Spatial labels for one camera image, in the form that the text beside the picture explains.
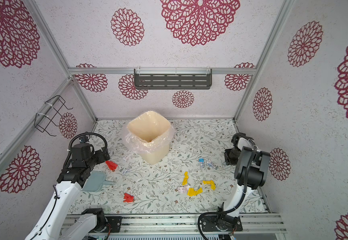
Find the dark grey wall shelf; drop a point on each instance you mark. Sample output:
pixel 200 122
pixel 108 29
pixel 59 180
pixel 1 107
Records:
pixel 173 80

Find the yellow paper scrap tall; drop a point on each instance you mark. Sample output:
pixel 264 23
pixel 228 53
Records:
pixel 185 180

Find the cream trash bin with liner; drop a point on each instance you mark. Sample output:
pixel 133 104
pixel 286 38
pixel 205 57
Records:
pixel 149 135

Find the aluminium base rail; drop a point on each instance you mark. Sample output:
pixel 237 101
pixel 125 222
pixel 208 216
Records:
pixel 175 224

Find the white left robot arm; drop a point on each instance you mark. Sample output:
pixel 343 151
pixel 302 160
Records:
pixel 50 223

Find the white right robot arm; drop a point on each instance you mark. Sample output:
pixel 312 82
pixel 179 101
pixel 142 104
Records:
pixel 252 165

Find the pink study paper scrap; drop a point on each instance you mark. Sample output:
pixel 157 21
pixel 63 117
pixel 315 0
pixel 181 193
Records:
pixel 183 189

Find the red paper scrap lower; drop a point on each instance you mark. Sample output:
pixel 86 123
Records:
pixel 128 198

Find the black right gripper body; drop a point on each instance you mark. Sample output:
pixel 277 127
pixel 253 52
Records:
pixel 232 155

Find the red paper scrap upper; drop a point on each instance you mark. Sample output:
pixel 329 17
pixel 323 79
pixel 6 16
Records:
pixel 111 165

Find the yellow paper scrap lower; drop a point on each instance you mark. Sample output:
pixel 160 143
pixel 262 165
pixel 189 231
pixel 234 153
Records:
pixel 192 192

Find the yellow paper scrap right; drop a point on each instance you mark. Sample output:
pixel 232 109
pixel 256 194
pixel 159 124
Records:
pixel 211 183

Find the grey-green plastic dustpan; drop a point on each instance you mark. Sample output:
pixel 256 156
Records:
pixel 96 181

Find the blue paper scrap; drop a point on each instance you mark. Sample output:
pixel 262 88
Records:
pixel 206 163

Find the black wire wall basket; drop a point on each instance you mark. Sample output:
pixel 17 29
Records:
pixel 43 120

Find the red paper scrap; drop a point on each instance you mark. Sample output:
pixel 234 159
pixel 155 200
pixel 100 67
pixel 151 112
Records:
pixel 111 165
pixel 128 198

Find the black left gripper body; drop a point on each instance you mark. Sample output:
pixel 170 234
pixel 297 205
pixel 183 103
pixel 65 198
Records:
pixel 98 158

